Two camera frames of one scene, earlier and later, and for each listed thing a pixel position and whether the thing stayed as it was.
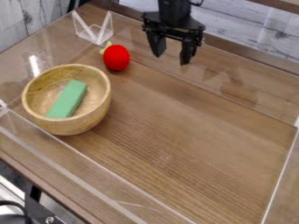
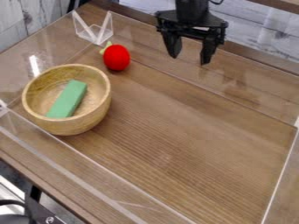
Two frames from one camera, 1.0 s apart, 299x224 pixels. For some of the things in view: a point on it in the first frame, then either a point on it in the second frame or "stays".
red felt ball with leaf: [117, 56] stays
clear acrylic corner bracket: [94, 33] stays
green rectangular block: [69, 100] stays
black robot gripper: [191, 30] -> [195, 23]
